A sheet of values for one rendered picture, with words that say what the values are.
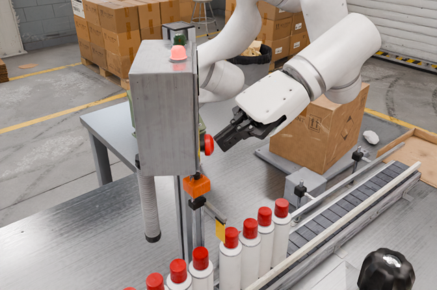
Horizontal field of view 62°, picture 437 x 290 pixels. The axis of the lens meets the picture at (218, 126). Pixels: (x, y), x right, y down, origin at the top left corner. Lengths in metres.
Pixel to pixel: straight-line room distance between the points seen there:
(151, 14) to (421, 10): 3.21
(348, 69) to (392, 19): 4.72
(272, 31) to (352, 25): 3.85
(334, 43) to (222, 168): 0.87
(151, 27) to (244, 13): 3.18
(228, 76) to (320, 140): 0.40
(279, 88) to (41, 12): 5.62
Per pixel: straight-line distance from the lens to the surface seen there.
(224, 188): 1.32
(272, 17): 4.49
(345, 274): 1.05
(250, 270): 0.91
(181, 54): 0.57
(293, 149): 1.42
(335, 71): 0.65
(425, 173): 1.59
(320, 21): 0.79
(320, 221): 1.17
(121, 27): 4.03
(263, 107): 0.61
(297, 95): 0.61
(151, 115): 0.57
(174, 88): 0.55
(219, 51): 1.18
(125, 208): 1.28
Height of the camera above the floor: 1.67
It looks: 29 degrees down
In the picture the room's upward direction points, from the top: straight up
